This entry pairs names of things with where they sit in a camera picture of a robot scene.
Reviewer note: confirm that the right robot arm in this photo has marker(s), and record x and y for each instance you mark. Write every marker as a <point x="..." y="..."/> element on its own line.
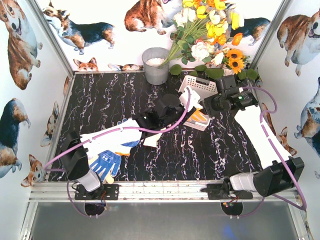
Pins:
<point x="280" y="171"/>

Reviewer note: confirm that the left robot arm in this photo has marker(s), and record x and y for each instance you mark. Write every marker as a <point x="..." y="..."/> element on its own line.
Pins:
<point x="78" y="149"/>

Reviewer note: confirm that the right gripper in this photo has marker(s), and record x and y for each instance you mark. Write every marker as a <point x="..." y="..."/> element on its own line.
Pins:
<point x="208" y="107"/>

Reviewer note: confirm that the white plastic storage basket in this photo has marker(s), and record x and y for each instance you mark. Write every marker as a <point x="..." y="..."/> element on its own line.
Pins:
<point x="199" y="90"/>

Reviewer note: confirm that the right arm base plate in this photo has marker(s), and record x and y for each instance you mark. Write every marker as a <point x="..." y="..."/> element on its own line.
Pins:
<point x="224" y="191"/>

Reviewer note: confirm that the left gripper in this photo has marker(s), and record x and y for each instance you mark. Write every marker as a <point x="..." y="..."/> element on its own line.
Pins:
<point x="180" y="107"/>

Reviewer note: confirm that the sunflower pot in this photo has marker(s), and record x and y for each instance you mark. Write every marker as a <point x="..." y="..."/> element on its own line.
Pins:
<point x="234" y="61"/>

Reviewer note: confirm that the cream knit glove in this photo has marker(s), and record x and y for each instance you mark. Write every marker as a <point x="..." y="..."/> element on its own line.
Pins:
<point x="152" y="141"/>

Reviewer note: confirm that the yellow coated work glove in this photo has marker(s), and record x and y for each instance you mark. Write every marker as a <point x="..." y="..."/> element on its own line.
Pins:
<point x="199" y="117"/>

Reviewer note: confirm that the artificial flower bouquet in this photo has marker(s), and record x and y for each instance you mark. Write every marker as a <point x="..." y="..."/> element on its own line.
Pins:
<point x="202" y="31"/>

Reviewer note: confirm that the blue dotted glove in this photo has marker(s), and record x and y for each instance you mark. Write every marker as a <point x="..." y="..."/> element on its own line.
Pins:
<point x="125" y="140"/>
<point x="116" y="160"/>

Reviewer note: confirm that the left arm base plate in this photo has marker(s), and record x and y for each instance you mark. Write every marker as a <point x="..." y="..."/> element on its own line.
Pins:
<point x="104" y="192"/>

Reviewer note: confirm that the grey metal bucket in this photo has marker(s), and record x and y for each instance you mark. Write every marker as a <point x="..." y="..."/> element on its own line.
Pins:
<point x="155" y="68"/>

